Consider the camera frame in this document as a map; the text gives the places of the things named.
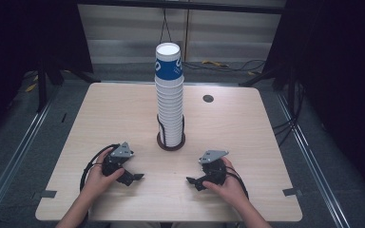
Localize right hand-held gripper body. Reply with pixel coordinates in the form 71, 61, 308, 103
198, 149, 230, 186

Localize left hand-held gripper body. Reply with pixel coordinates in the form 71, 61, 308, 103
102, 142, 136, 179

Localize black wire cup holder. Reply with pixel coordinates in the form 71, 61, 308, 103
156, 113, 186, 152

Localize stack of paper cups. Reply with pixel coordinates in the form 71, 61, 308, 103
154, 75, 185, 148

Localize person's right hand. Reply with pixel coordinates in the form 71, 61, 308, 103
202, 157, 247, 205

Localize person's left hand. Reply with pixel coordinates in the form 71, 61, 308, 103
81, 147, 126, 201

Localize grey tape strip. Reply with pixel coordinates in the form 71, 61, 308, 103
31, 189, 58, 200
281, 187, 303, 198

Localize black tripod stand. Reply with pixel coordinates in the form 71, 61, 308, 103
238, 61, 300, 119
21, 47, 102, 114

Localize thin vertical pole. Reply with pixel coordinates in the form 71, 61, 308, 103
183, 9, 191, 63

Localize black curtain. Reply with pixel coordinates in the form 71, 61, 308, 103
0, 0, 94, 141
260, 0, 365, 203

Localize black overhead bar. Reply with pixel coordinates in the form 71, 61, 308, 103
75, 0, 288, 15

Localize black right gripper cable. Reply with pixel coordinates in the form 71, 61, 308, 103
222, 164, 250, 201

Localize bundle of black cables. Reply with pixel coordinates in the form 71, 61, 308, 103
271, 80, 307, 147

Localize metal floor rail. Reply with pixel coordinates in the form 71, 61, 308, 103
275, 90, 351, 228
0, 94, 56, 224

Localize black floor cables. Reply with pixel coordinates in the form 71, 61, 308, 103
182, 58, 268, 74

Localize thin black hanging cable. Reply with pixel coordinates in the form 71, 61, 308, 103
159, 8, 174, 46

